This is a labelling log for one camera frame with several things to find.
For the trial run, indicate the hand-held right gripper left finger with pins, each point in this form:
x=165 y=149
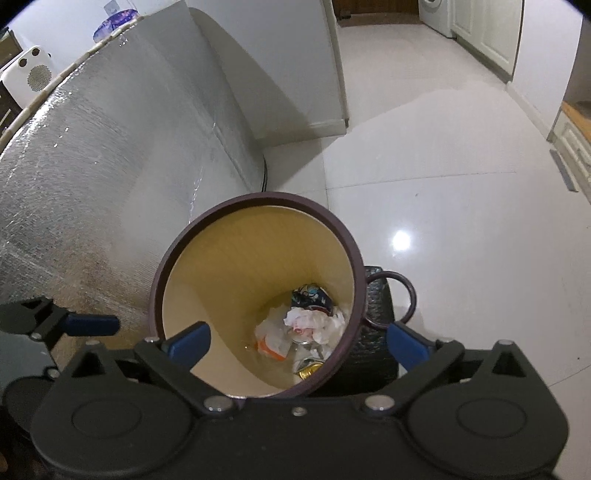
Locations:
x=189 y=344

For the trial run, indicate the trash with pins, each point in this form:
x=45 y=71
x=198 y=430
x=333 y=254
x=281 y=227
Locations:
x=316 y=325

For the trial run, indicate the crushed blue soda can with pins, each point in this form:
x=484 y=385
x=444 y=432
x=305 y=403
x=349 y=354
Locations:
x=310 y=297

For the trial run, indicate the white washing machine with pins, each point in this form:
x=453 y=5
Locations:
x=436 y=16

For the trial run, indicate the purple patterned bag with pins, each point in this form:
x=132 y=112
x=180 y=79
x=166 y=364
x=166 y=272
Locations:
x=115 y=22

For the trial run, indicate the dark door mat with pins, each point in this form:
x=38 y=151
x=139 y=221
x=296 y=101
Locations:
x=378 y=19

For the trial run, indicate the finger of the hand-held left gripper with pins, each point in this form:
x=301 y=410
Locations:
x=92 y=324

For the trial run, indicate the white lower kitchen cabinets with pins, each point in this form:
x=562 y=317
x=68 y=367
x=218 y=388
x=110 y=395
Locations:
x=489 y=32

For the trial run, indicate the yellow bin with brown rim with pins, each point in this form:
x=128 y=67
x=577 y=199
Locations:
x=221 y=258

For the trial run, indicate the table with checkered cloth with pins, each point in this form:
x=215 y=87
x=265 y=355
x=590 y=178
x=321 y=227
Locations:
x=115 y=161

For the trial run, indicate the low cabinet with wooden top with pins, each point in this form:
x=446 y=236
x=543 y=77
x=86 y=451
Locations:
x=575 y=143

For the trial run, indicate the brown wooden door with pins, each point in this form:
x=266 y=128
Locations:
x=374 y=7

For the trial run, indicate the white wall socket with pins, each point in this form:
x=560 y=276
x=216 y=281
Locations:
x=113 y=6

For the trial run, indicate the crushed gold foil cup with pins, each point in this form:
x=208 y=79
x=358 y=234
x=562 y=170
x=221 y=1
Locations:
x=310 y=368

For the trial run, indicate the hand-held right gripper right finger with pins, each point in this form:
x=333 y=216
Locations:
x=406 y=346

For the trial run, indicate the white orange wrapper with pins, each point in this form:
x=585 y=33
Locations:
x=273 y=345

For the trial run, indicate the white fan heater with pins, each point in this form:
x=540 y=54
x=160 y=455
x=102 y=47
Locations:
x=32 y=76

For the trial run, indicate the white dark drawer cabinet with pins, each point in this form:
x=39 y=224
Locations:
x=7 y=106

